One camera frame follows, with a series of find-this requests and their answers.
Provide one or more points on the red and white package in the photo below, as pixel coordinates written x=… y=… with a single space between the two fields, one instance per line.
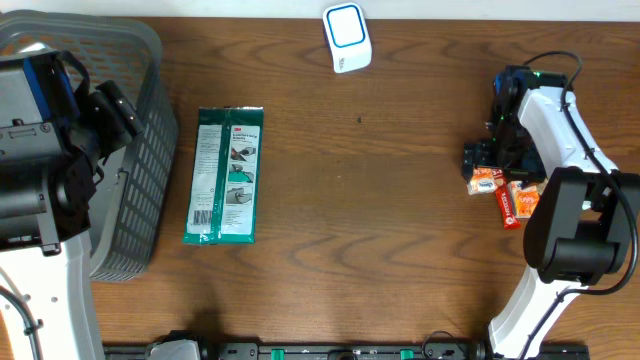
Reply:
x=510 y=221

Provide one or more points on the grey plastic mesh basket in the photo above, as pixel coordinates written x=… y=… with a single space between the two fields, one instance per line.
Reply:
x=126 y=209

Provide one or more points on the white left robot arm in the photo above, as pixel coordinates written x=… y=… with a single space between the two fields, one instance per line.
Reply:
x=57 y=132

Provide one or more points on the white barcode scanner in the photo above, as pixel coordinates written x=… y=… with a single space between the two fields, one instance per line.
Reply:
x=347 y=37

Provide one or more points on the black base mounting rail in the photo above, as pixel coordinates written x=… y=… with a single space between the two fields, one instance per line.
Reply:
x=186 y=345

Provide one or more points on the orange tissue pack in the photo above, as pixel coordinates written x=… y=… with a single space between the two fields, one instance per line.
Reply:
x=481 y=182
x=524 y=197

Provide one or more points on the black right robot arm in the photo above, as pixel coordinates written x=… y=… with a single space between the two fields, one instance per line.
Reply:
x=582 y=238

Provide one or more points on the dark green package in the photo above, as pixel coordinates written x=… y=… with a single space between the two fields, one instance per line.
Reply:
x=224 y=189

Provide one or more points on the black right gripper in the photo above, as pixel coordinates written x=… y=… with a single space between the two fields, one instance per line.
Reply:
x=530 y=170

